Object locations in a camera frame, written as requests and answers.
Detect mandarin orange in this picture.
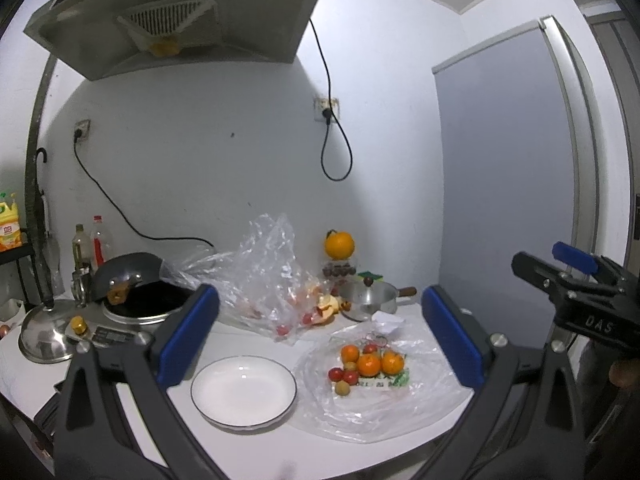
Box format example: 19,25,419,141
356,353,382,378
341,344,360,363
381,350,405,376

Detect small yellow fruit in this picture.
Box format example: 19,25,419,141
334,380,350,396

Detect red cherry tomato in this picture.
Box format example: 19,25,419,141
343,370,359,386
328,367,344,382

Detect clear box dark fruits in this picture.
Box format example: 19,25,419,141
321,258,357,278

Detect steel dome lid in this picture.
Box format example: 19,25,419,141
18,299,76,364

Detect steel induction cooker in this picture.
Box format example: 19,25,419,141
64,304,178,348

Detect grey refrigerator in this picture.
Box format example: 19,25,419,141
434,16,599,347

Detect white plate dark rim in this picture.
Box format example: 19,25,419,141
190,356,298,432

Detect white paper piece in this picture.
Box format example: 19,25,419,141
371,311,405,335

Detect printed flat plastic bag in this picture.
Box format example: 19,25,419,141
292,318,472,443

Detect black umbrella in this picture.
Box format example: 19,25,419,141
29,148,54,309

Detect red cap bottle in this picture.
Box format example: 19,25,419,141
90,216,114,268

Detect small steel pot with lid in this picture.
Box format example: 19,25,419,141
337,278,418,322

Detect oil bottle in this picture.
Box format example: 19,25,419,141
72,223,92,272

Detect yellow oil container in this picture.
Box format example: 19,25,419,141
0,192,23,252

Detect large orange on stand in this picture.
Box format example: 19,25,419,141
324,230,356,260

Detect crumpled clear plastic bag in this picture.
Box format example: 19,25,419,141
160,214,330,344

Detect orange peel pieces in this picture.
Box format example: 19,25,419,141
311,295,352,325

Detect steel range hood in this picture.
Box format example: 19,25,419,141
24,0,318,81

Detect black hanging cable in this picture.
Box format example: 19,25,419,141
308,17,355,183

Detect wall socket centre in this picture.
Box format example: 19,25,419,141
314,96,340,122

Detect wall socket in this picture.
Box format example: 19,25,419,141
73,119,91,143
314,96,340,122

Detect black power cable left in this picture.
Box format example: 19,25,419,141
72,129,216,250

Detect wall socket left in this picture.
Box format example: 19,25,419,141
73,119,91,143

